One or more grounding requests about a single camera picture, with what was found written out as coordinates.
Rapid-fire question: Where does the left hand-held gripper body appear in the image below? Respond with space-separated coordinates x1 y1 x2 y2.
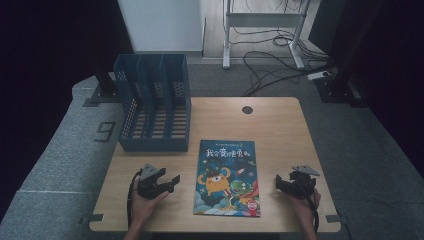
136 163 175 201

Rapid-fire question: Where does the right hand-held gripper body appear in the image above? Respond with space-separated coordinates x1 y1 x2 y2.
285 164 321 200

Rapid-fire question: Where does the colourful cartoon picture book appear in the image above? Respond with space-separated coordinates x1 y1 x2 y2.
192 139 262 218

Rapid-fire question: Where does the person's left hand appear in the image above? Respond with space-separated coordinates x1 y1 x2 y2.
130 187 170 231

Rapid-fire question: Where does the person's right hand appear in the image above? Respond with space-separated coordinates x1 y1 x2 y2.
285 188 322 232

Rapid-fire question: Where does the blue plastic file rack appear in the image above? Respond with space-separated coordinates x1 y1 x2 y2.
112 53 193 153

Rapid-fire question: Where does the black metal stand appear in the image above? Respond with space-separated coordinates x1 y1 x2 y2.
82 62 122 108
314 0 385 108

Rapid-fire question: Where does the white power strip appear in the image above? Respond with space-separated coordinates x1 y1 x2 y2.
306 70 332 82

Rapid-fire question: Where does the white partition panel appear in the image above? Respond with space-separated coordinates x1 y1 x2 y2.
116 0 206 56

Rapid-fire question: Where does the dark curtain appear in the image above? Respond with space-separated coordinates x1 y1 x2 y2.
0 0 135 223
308 0 424 179

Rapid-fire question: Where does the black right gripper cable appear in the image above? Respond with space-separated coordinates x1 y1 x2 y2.
295 179 321 234

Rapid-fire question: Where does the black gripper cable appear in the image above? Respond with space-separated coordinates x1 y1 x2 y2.
295 179 321 234
126 168 144 231

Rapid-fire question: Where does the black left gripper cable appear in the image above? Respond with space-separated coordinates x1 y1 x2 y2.
126 168 144 231

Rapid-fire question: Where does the grey metal table bracket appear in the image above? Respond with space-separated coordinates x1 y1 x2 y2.
325 214 350 225

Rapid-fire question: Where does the tangle of black floor cables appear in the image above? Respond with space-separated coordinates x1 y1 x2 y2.
229 0 335 98

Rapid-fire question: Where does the white metal desk frame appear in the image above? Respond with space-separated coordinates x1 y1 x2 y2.
222 0 313 70

